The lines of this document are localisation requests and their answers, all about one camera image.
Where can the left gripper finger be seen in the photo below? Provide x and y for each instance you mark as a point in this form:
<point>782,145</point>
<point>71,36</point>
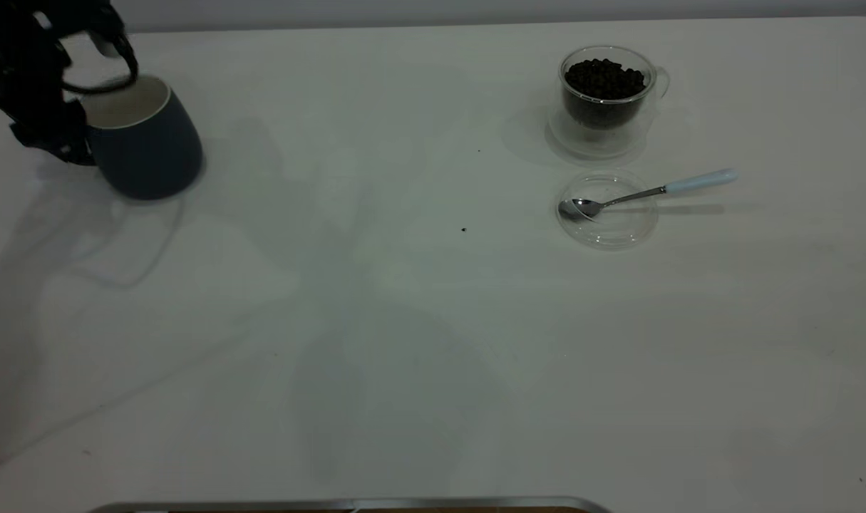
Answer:
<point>55,147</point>
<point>76,115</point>

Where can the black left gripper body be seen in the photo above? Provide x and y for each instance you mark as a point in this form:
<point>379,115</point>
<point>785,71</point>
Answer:
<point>19,64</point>

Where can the dark blue-grey ceramic mug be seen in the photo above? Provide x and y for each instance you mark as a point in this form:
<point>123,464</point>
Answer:
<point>147,157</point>

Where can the pile of coffee beans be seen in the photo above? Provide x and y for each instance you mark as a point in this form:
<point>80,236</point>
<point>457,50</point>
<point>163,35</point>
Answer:
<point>604,82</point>

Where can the clear round glass lid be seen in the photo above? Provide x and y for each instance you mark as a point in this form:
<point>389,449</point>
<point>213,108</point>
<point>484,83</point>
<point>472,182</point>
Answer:
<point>618,228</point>

